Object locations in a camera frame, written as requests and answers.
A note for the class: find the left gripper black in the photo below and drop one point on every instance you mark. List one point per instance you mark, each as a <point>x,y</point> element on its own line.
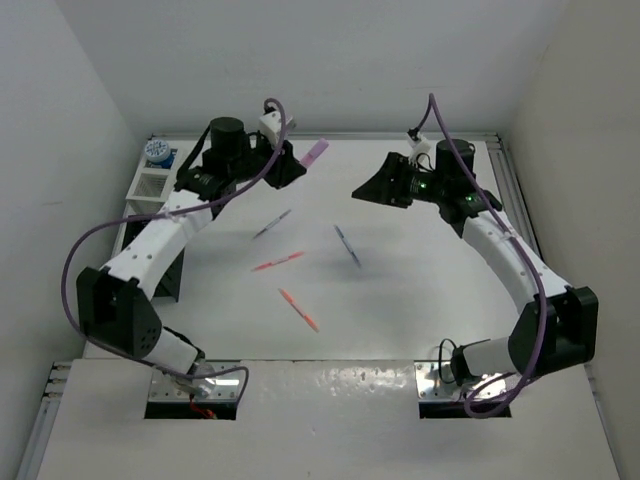
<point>284,168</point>

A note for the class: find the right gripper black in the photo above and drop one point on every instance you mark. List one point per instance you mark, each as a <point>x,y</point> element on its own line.
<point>381,188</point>

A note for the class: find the purple highlighter marker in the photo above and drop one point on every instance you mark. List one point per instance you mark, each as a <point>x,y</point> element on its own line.
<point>314,153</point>

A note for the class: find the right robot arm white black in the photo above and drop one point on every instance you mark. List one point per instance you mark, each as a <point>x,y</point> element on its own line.
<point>557,324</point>

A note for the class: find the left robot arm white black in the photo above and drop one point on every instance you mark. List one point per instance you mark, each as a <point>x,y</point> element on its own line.
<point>114,302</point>

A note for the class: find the grey thin pen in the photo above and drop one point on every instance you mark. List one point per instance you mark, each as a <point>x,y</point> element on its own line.
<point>272,223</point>

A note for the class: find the blue clear pen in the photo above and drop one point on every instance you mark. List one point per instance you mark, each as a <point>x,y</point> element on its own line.
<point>347,246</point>

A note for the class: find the orange clear pen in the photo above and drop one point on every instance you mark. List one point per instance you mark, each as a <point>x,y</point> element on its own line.
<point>301,312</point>

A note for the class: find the white slotted organizer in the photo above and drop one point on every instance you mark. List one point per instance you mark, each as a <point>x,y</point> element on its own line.
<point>151,185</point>

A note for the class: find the black slotted organizer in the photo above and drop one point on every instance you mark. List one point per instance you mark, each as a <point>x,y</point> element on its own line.
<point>169,285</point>

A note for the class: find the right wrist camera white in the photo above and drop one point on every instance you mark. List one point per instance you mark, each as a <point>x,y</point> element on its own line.
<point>420,146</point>

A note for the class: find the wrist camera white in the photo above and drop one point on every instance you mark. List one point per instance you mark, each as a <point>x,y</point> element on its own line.
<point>270,127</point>
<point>420,146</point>

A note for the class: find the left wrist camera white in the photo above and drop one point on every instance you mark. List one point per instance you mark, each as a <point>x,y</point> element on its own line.
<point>270,127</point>

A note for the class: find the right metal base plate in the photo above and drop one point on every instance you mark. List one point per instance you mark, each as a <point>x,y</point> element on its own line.
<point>432,389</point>

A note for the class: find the metal base plate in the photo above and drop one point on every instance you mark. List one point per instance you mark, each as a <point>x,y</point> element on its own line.
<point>432,389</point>
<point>222,384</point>

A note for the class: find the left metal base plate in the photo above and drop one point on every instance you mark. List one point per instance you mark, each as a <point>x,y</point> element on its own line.
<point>222,384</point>

